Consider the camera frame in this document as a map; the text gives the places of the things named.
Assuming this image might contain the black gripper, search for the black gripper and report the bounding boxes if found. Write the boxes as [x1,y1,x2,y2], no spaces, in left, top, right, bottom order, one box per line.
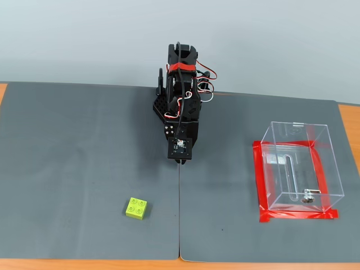
[164,120,201,165]

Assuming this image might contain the green lego block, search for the green lego block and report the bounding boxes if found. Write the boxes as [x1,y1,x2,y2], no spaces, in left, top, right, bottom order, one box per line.
[123,197,150,221]

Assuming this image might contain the transparent acrylic box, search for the transparent acrylic box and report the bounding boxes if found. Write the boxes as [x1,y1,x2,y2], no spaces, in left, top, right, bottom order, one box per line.
[260,121,345,213]

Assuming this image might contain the metal box lock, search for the metal box lock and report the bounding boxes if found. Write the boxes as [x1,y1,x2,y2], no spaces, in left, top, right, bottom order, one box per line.
[300,188,322,204]

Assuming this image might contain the grey table mat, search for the grey table mat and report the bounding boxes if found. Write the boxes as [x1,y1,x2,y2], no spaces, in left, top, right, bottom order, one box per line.
[178,90,360,264]
[0,81,181,261]

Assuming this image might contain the red tape strip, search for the red tape strip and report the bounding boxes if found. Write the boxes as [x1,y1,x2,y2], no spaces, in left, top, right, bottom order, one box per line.
[251,140,271,223]
[252,138,331,149]
[310,145,332,214]
[258,209,339,224]

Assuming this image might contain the red tape band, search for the red tape band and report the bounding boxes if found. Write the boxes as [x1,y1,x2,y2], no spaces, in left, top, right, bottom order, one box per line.
[166,62,197,74]

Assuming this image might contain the white label sticker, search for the white label sticker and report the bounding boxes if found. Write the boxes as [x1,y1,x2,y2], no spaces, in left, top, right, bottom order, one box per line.
[265,154,286,165]

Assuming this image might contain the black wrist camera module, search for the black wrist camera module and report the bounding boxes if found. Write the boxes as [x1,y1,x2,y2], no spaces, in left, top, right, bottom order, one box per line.
[167,137,194,161]

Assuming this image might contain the red white servo wires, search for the red white servo wires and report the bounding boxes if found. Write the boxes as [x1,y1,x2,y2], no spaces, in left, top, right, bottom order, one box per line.
[164,58,219,119]

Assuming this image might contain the black camera cable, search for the black camera cable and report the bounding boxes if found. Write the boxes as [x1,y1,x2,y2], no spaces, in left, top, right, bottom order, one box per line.
[173,41,188,140]

